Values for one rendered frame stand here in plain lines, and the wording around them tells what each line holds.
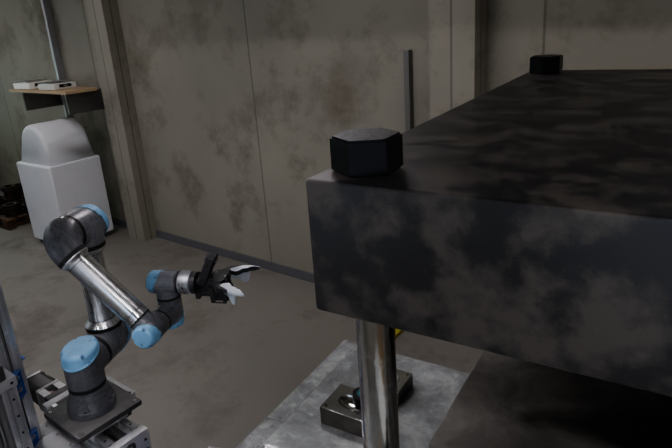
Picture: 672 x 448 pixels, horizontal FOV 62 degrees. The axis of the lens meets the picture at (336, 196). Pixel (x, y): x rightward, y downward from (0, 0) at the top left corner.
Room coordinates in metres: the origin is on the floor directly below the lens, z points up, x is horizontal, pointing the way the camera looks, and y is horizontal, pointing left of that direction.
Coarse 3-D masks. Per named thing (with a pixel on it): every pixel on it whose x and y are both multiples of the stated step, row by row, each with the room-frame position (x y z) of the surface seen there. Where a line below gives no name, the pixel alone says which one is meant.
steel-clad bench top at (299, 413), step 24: (336, 360) 2.08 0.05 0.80; (408, 360) 2.05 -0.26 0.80; (312, 384) 1.93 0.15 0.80; (336, 384) 1.92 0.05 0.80; (432, 384) 1.88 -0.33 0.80; (456, 384) 1.87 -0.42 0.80; (288, 408) 1.79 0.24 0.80; (312, 408) 1.78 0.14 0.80; (408, 408) 1.75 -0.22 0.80; (432, 408) 1.74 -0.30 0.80; (264, 432) 1.67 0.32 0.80; (288, 432) 1.66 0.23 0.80; (312, 432) 1.65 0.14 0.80; (336, 432) 1.65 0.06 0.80; (408, 432) 1.62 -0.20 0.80; (432, 432) 1.61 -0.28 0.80
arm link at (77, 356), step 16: (80, 336) 1.62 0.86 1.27; (96, 336) 1.64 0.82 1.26; (64, 352) 1.55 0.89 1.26; (80, 352) 1.54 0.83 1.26; (96, 352) 1.56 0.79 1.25; (64, 368) 1.52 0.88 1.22; (80, 368) 1.51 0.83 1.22; (96, 368) 1.55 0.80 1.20; (80, 384) 1.51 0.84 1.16; (96, 384) 1.53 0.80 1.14
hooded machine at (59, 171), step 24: (72, 120) 6.07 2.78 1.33; (24, 144) 5.86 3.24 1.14; (48, 144) 5.68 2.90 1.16; (72, 144) 5.88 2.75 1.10; (24, 168) 5.86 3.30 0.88; (48, 168) 5.58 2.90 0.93; (72, 168) 5.76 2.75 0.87; (96, 168) 5.98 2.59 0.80; (24, 192) 5.93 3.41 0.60; (48, 192) 5.64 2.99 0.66; (72, 192) 5.72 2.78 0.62; (96, 192) 5.94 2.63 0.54; (48, 216) 5.70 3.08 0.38
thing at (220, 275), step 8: (200, 272) 1.64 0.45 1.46; (216, 272) 1.62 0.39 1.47; (224, 272) 1.61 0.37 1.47; (192, 280) 1.59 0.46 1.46; (208, 280) 1.58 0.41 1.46; (216, 280) 1.57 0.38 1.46; (224, 280) 1.58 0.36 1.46; (192, 288) 1.58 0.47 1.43; (200, 288) 1.60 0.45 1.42; (208, 288) 1.57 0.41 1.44; (200, 296) 1.61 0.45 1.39; (216, 296) 1.58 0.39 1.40; (224, 296) 1.57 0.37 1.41
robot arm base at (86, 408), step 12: (108, 384) 1.59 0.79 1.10; (72, 396) 1.52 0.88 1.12; (84, 396) 1.51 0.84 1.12; (96, 396) 1.53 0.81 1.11; (108, 396) 1.55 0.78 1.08; (72, 408) 1.51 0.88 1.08; (84, 408) 1.51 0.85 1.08; (96, 408) 1.51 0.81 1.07; (108, 408) 1.53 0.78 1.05; (84, 420) 1.49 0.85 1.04
